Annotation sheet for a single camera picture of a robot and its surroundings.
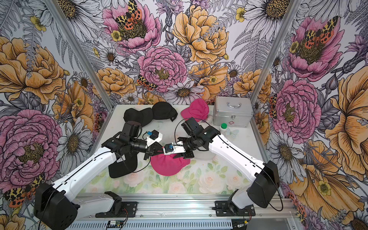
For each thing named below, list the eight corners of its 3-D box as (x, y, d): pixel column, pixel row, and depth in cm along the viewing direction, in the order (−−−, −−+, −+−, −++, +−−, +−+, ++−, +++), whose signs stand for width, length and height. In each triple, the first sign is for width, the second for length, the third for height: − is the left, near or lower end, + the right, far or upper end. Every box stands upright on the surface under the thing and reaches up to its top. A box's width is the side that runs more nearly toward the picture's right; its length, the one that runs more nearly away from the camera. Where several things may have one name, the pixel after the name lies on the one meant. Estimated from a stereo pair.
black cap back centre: (151, 121, 114) (150, 116, 110) (155, 103, 127) (154, 98, 122) (177, 121, 115) (176, 116, 110) (178, 104, 127) (177, 98, 123)
